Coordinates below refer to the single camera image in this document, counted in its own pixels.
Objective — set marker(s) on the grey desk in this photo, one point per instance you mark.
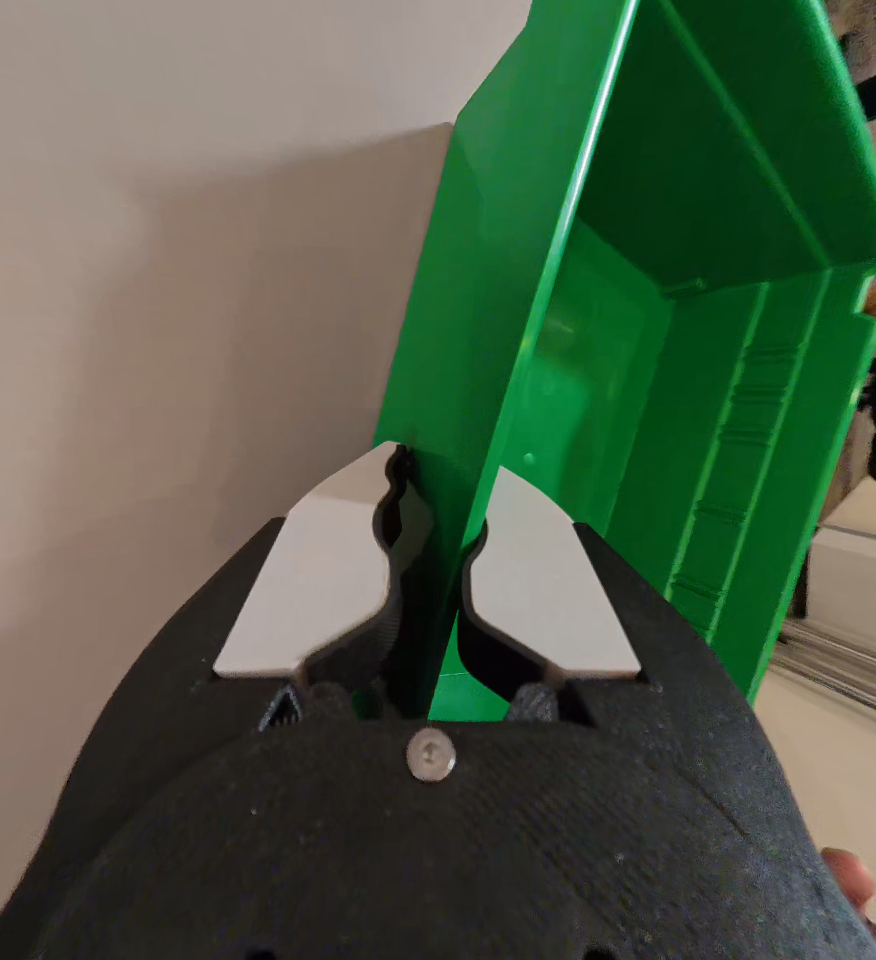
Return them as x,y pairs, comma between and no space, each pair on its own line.
145,300

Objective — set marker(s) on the person's left hand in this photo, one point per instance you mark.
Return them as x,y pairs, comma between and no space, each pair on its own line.
850,877

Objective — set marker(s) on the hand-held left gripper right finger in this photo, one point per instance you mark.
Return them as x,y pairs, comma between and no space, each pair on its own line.
550,592

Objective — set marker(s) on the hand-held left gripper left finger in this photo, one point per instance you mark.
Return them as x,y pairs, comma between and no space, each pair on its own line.
310,592

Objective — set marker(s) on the green plastic bin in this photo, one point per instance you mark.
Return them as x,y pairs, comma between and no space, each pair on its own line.
632,337

